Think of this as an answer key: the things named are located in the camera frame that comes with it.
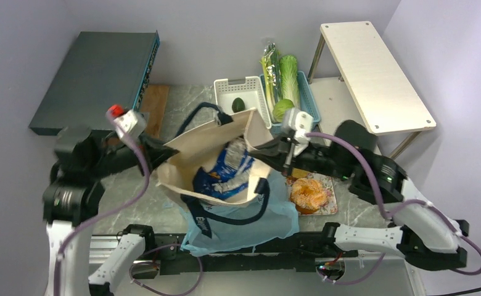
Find green napa cabbage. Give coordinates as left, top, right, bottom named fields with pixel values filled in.
left=279, top=55, right=300, bottom=109

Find dark green cucumber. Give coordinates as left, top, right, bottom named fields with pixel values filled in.
left=231, top=97, right=246, bottom=113

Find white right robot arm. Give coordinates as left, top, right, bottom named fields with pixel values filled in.
left=250, top=120, right=469, bottom=273

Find white perforated plastic basket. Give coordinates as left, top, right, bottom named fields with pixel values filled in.
left=213, top=76, right=272, bottom=129

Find beige canvas tote bag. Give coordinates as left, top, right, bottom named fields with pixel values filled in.
left=156, top=108, right=273, bottom=210

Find dark grey flat equipment box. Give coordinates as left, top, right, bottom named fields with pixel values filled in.
left=28, top=31, right=160, bottom=137

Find green celery stalks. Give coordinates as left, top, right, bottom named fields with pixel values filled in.
left=261, top=55, right=277, bottom=123

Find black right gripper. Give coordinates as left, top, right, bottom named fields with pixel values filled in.
left=249, top=131, right=354, bottom=179

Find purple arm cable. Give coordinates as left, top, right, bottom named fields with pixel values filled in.
left=52, top=112, right=204, bottom=296
left=305, top=131, right=481, bottom=286

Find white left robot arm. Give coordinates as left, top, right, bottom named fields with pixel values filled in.
left=43, top=126, right=176, bottom=295

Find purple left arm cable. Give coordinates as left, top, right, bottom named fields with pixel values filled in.
left=52, top=112, right=204, bottom=296

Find blue perforated plastic basket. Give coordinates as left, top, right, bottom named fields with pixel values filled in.
left=259, top=70, right=321, bottom=136

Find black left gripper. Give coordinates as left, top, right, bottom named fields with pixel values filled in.
left=88, top=128, right=180, bottom=177

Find orange pumpkin slice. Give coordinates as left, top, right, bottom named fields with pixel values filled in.
left=289, top=178, right=331, bottom=215

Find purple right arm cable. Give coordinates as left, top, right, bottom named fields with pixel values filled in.
left=305, top=131, right=481, bottom=286

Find brown potato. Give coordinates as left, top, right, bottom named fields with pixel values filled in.
left=291, top=168, right=309, bottom=179

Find navy tote bag strap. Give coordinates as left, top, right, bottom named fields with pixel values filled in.
left=181, top=178, right=272, bottom=240

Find floral pattern tray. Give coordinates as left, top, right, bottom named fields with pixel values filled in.
left=286, top=173, right=338, bottom=215

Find light blue printed grocery bag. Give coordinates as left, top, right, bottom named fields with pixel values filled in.
left=161, top=171, right=300, bottom=257

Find small green cabbage head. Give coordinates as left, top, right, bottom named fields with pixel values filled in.
left=272, top=99, right=295, bottom=123

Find blue packaged item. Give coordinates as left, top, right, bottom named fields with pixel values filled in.
left=192, top=137, right=254, bottom=200

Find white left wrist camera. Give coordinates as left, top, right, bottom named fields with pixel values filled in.
left=105, top=104, right=147, bottom=142

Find wooden board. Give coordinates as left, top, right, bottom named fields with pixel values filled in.
left=140, top=84, right=170, bottom=138

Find white two-tier metal shelf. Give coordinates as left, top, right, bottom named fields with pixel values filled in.
left=308, top=21, right=437, bottom=158

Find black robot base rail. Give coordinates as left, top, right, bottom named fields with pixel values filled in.
left=125, top=231, right=358, bottom=279

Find green chives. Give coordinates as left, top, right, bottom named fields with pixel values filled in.
left=263, top=42, right=282, bottom=103

